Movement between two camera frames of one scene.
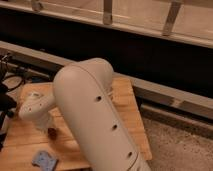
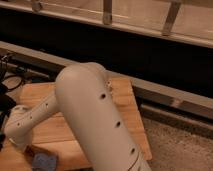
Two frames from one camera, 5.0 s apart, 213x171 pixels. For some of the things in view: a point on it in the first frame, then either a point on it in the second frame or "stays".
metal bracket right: (171, 18) stays
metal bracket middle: (107, 12) stays
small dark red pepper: (52, 133) to (30, 151)
